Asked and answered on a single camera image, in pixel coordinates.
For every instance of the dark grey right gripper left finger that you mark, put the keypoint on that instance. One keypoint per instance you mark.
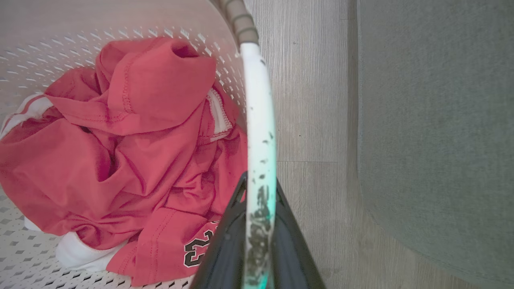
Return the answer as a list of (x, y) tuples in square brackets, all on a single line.
[(225, 253)]

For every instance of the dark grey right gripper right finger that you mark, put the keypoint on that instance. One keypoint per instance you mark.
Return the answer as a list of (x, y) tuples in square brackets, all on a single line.
[(293, 257)]

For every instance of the white perforated laundry basket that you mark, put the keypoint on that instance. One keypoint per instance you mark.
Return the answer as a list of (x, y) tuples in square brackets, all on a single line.
[(259, 120)]

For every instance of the red jersey with white trim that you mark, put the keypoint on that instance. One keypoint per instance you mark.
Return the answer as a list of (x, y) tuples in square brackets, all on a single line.
[(128, 160)]

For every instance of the grey-green rug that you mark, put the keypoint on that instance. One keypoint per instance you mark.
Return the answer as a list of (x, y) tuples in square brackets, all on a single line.
[(437, 120)]

